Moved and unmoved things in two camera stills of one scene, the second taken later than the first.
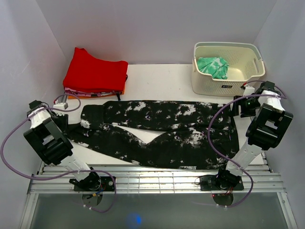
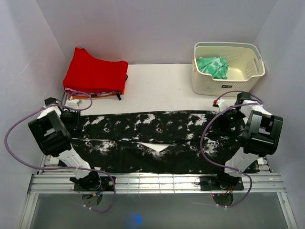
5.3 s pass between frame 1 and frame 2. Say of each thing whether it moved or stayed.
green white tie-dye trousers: stayed
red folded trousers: stayed
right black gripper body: moved
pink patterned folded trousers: stayed
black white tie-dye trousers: moved
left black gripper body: moved
